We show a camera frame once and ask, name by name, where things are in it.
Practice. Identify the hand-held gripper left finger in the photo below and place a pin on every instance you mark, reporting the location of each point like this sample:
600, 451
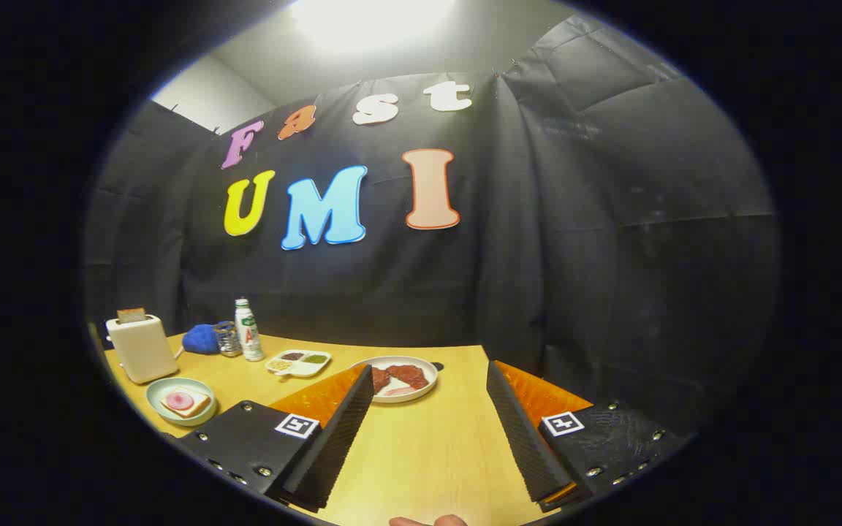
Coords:
340, 438

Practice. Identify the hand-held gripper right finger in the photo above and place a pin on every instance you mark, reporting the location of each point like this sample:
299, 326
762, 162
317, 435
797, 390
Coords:
523, 438

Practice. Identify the toasted bread slice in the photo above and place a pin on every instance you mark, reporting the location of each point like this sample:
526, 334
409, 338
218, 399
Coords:
131, 315

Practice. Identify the white divided bean dish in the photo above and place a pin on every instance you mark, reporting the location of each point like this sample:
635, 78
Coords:
298, 363

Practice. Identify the white bowl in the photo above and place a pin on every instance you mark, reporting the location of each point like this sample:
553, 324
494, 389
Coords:
421, 391

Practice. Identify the red meat slices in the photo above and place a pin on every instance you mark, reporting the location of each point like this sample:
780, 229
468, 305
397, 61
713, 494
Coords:
410, 376

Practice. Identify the white drink bottle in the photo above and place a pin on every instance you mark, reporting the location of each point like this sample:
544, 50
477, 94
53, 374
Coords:
250, 336

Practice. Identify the bread slice with crust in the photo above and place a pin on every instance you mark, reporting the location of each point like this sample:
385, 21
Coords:
199, 406

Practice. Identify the pink ham slice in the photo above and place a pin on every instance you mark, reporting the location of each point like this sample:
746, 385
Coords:
180, 400

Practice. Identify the blue cloth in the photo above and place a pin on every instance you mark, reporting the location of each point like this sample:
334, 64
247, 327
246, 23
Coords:
200, 340

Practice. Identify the black backdrop cloth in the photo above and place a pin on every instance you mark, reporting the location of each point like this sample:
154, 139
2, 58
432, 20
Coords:
538, 256

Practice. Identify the pale green plate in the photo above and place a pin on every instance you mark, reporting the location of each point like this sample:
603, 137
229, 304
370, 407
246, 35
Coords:
156, 393

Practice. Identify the white toaster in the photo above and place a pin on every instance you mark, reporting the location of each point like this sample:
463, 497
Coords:
143, 351

